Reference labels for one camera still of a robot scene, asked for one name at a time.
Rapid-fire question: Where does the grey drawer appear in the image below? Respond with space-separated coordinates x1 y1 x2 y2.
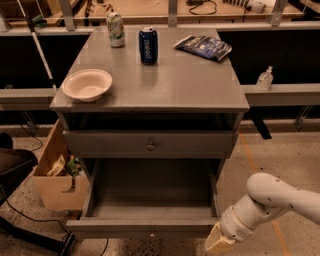
63 131 238 159
67 159 224 239

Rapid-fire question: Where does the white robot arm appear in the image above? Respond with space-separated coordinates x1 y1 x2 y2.
204 173 320 256

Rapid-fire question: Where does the grey wooden drawer cabinet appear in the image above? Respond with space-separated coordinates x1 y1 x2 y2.
49 25 251 214

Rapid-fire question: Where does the cardboard box with items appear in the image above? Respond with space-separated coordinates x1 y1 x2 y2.
33 121 89 210

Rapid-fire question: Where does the clear sanitizer pump bottle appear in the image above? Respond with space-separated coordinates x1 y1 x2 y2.
256 66 273 91

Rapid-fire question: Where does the blue chip bag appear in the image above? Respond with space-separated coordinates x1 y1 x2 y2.
174 35 232 62

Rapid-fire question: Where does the black chair base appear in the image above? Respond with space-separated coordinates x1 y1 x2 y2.
0 132 75 256

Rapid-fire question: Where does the blue pepsi can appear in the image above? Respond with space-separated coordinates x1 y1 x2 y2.
139 26 158 65

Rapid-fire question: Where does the green white soda can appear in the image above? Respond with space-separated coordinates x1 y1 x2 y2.
106 12 125 48

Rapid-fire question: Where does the white pole with black tip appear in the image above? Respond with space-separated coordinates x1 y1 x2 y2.
16 0 58 93

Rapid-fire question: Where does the grey metal rail shelf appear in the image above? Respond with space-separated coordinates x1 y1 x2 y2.
0 83 320 111

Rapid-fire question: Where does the black floor cable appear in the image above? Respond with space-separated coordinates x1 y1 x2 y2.
0 186 110 256

